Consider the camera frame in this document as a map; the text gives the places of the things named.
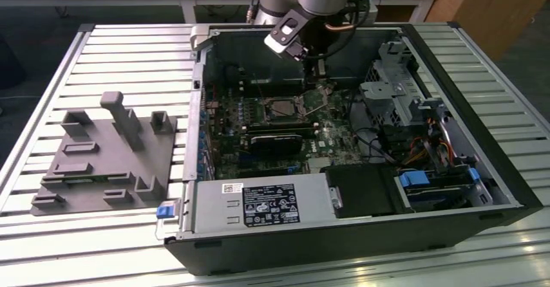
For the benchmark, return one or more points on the blue case latch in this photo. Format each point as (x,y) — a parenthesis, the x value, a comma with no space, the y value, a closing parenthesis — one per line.
(167,210)

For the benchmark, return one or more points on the black graphics card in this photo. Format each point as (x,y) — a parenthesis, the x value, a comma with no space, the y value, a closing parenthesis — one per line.
(275,143)

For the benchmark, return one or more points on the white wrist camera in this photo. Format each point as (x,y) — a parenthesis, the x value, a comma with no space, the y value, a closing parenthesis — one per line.
(283,36)

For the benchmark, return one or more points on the black RAM slot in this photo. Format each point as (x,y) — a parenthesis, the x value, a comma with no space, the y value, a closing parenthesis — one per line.
(279,89)

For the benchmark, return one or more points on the CPU socket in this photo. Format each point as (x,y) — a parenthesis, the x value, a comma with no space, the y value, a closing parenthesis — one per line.
(267,110)

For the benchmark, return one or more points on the black open PC case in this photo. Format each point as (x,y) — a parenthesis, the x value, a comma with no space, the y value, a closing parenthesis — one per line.
(300,251)

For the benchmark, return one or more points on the wooden cabinet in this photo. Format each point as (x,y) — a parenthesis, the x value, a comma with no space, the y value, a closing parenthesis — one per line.
(494,10)

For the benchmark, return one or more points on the silver power supply unit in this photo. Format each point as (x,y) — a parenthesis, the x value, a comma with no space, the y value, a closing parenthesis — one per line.
(215,209)

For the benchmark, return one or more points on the metal disk bay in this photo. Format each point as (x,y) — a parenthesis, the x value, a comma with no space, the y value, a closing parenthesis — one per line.
(446,187)

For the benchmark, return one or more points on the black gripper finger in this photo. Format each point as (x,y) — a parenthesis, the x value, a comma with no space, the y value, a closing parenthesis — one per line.
(322,69)
(311,71)

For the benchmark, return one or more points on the blue disk carrier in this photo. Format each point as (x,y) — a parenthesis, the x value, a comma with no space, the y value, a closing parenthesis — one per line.
(414,179)

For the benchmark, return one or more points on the green motherboard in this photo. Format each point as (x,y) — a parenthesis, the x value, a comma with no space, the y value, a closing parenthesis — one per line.
(335,139)

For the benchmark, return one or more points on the silver square CPU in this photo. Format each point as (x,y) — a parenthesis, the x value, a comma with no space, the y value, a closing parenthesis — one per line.
(283,108)

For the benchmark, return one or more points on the grey metal drive cage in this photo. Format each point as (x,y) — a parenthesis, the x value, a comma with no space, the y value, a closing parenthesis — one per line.
(386,100)

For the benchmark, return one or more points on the small silver chipset heatsink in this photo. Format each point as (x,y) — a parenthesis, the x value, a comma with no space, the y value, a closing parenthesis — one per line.
(319,164)

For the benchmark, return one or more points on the small blue plastic clip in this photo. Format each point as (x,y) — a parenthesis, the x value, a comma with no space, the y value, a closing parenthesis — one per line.
(473,175)

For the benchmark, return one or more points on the grey parts rack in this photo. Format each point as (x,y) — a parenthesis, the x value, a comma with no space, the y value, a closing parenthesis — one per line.
(107,158)

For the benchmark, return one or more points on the green RAM stick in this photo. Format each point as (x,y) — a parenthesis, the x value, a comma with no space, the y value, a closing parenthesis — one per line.
(85,179)

